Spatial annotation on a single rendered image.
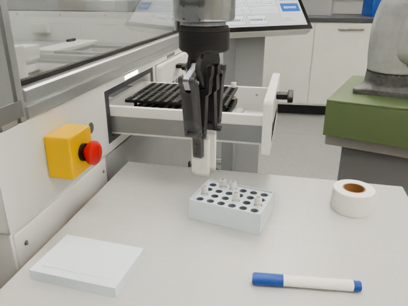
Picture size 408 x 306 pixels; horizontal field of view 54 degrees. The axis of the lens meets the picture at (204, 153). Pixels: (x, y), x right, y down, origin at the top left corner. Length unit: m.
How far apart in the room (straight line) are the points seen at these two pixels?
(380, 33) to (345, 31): 2.72
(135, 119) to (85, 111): 0.12
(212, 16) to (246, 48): 1.33
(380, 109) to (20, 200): 0.83
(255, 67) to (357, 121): 0.93
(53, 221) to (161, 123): 0.29
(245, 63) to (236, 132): 1.12
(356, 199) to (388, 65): 0.52
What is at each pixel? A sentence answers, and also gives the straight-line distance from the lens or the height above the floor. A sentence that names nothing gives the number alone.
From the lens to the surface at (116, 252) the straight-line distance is 0.59.
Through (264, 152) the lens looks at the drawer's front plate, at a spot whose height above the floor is 0.83.
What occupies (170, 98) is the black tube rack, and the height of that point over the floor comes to 0.90.
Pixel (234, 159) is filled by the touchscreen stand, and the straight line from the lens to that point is 2.02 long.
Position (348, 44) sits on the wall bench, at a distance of 3.90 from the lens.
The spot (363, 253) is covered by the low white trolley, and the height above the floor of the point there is 0.76.
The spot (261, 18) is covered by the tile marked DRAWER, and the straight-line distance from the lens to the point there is 1.84.
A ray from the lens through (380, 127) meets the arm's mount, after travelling 1.09.
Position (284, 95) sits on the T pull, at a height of 0.91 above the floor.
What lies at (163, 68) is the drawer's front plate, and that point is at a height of 0.92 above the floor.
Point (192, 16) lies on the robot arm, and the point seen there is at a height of 1.09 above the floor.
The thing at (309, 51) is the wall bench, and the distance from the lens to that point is 3.86.
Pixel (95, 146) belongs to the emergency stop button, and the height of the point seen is 0.89.
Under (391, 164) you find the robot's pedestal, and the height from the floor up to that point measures 0.68.
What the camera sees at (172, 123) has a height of 0.87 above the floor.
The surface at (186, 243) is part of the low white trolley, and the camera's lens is 0.63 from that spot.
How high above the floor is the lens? 1.12
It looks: 22 degrees down
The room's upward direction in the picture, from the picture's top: straight up
